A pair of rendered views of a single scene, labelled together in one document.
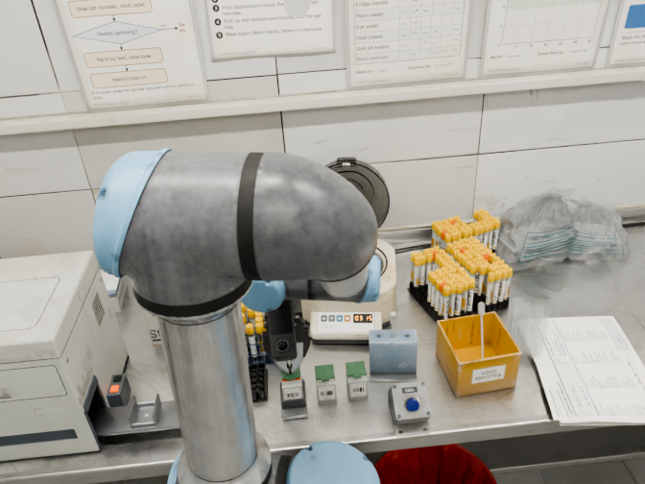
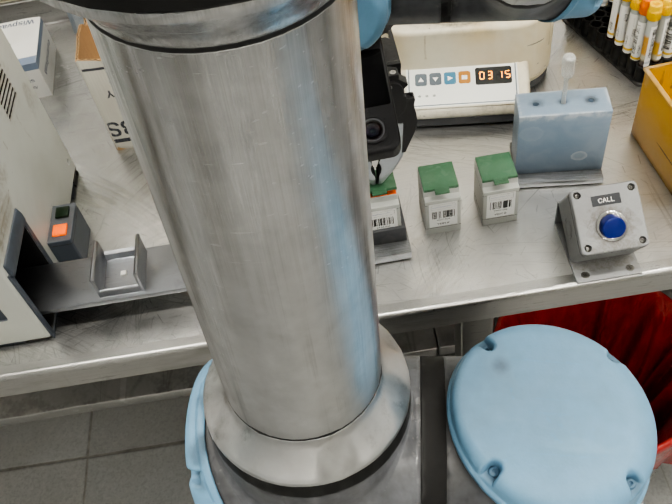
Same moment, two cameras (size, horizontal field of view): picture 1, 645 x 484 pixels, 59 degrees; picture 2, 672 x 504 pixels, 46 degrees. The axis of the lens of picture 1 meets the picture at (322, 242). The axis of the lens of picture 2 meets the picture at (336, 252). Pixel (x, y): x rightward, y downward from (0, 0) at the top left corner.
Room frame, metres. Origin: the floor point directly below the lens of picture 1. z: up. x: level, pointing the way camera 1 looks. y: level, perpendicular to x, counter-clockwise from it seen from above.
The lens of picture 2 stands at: (0.23, 0.09, 1.58)
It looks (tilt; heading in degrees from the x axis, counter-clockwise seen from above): 51 degrees down; 5
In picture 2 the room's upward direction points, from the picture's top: 11 degrees counter-clockwise
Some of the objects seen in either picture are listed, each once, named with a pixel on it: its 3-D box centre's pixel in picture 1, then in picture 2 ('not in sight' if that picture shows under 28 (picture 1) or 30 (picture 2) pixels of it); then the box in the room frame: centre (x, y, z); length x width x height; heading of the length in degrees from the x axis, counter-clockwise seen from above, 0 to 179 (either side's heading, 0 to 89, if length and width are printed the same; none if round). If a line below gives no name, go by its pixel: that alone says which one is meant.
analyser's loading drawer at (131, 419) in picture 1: (134, 415); (102, 274); (0.78, 0.40, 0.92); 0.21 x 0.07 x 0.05; 93
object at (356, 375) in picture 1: (356, 380); (495, 188); (0.84, -0.05, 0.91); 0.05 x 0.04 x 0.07; 3
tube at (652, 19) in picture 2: (445, 305); (648, 41); (1.02, -0.28, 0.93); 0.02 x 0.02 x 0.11
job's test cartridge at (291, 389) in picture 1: (292, 386); (379, 206); (0.82, 0.08, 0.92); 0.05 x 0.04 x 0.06; 3
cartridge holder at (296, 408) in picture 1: (293, 396); (381, 223); (0.82, 0.08, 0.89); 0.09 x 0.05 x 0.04; 3
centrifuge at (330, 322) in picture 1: (347, 285); (457, 18); (1.13, -0.05, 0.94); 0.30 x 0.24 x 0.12; 174
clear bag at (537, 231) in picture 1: (534, 222); not in sight; (1.31, -0.58, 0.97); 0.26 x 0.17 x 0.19; 106
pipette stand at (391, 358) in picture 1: (393, 353); (558, 135); (0.89, -0.13, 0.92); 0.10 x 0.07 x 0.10; 85
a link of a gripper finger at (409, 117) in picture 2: (298, 339); (392, 117); (0.82, 0.06, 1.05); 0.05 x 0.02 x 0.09; 93
